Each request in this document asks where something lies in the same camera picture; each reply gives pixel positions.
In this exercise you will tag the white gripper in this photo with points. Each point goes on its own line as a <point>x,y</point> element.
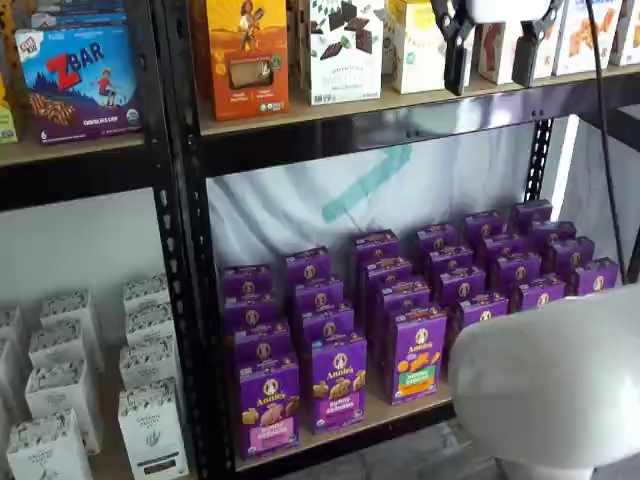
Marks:
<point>505,10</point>

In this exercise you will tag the purple Annie's box pink patch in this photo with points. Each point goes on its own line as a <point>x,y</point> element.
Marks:
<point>250,315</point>
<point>270,400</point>
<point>260,345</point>
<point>246,282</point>

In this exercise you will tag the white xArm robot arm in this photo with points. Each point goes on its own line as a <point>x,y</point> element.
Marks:
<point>540,375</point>

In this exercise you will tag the pretzel crackers cheddar box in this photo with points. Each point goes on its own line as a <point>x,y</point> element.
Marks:
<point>495,55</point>

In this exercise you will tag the Simple Mills almond bars box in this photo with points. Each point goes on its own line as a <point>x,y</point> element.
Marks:
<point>415,50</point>

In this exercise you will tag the pretzel crackers sea salt box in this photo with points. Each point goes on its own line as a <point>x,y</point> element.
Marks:
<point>585,40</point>

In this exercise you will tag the white cracker box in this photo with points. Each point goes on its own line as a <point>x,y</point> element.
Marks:
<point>630,35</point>

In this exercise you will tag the Simple Mills sweet thins box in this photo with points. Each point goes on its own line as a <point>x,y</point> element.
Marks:
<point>345,55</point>

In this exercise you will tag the purple Annie's snack box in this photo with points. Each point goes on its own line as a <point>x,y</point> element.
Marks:
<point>532,210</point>
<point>552,231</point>
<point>572,255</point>
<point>595,280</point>

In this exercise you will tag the purple Annie's chocolate bunny box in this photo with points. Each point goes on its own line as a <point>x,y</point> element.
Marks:
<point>540,295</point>
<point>482,225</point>
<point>517,270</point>
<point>500,246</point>

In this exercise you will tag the black metal shelf rack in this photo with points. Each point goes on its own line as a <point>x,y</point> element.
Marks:
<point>300,145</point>
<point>75,180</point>

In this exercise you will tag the purple Annie's box green patch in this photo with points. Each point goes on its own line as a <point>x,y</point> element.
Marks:
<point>387,272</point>
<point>417,360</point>
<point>402,297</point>
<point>376,245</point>

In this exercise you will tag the orange Revival snack box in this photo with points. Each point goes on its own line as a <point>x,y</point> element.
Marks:
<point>247,60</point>

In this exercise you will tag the purple Annie's box violet patch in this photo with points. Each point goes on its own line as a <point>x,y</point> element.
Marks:
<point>307,265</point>
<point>318,295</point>
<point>339,385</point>
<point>327,322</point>

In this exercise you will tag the blue Clif Zbar box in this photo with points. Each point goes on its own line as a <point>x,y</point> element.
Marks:
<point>80,85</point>
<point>80,15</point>

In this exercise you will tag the white organic pantry box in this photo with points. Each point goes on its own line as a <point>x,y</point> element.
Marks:
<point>65,345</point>
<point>47,447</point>
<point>62,395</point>
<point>72,305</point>
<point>150,430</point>
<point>147,360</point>
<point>146,289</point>
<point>150,322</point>

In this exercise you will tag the yellow Bobo's box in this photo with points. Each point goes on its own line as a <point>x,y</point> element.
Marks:
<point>11,55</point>

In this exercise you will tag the green Bobo's box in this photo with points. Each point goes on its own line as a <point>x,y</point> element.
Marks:
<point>7,122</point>

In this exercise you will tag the white backdrop sheet teal logo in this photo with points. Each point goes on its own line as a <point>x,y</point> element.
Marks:
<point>280,210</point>

